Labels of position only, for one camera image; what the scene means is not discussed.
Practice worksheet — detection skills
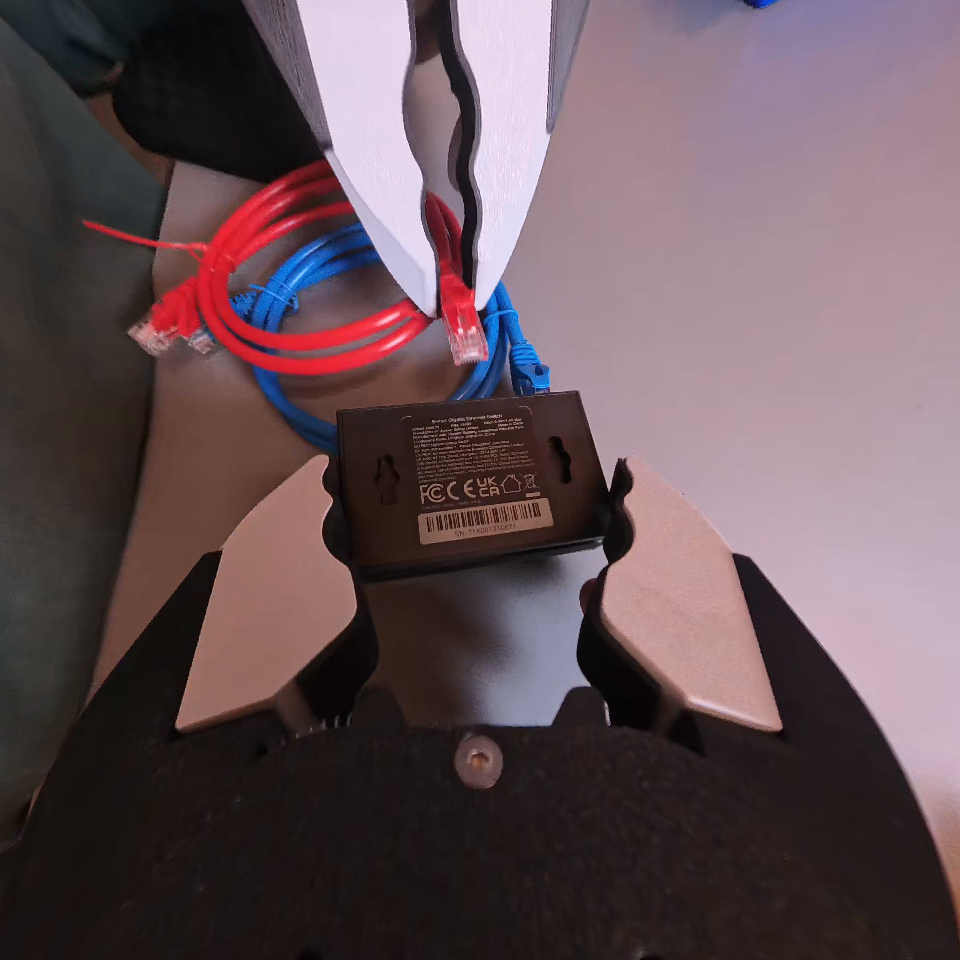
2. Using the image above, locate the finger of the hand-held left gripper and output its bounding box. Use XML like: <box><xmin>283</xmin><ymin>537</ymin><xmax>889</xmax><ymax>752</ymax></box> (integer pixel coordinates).
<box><xmin>296</xmin><ymin>0</ymin><xmax>442</xmax><ymax>319</ymax></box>
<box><xmin>448</xmin><ymin>0</ymin><xmax>556</xmax><ymax>300</ymax></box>

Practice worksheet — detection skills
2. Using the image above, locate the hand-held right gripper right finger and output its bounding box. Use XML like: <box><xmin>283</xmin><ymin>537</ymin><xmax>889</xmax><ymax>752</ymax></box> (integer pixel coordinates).
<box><xmin>576</xmin><ymin>456</ymin><xmax>786</xmax><ymax>742</ymax></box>

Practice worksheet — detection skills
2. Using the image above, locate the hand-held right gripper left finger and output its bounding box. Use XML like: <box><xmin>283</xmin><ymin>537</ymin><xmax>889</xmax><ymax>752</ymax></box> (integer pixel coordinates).
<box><xmin>174</xmin><ymin>453</ymin><xmax>381</xmax><ymax>740</ymax></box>

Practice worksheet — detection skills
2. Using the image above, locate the black ethernet switch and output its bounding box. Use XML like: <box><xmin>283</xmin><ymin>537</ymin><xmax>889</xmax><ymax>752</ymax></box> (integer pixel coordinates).
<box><xmin>335</xmin><ymin>390</ymin><xmax>611</xmax><ymax>584</ymax></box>

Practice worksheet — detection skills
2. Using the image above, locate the red ethernet cable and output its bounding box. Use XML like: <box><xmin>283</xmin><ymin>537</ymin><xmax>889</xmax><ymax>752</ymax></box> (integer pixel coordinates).
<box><xmin>82</xmin><ymin>159</ymin><xmax>492</xmax><ymax>378</ymax></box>

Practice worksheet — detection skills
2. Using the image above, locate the person's left forearm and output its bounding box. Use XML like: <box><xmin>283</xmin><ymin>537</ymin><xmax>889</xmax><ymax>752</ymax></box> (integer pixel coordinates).
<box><xmin>0</xmin><ymin>0</ymin><xmax>252</xmax><ymax>99</ymax></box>

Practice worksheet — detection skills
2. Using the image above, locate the dark cloth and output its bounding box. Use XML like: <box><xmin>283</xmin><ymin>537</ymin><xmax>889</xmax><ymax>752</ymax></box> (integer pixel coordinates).
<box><xmin>112</xmin><ymin>45</ymin><xmax>333</xmax><ymax>186</ymax></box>

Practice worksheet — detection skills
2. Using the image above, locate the person's teal sweater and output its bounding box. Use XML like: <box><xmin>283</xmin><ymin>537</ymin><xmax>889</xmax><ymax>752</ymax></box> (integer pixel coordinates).
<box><xmin>0</xmin><ymin>18</ymin><xmax>171</xmax><ymax>852</ymax></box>

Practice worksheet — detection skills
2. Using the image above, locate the blue ethernet cable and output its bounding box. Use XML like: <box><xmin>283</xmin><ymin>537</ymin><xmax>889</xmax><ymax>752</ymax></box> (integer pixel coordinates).
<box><xmin>228</xmin><ymin>223</ymin><xmax>554</xmax><ymax>456</ymax></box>

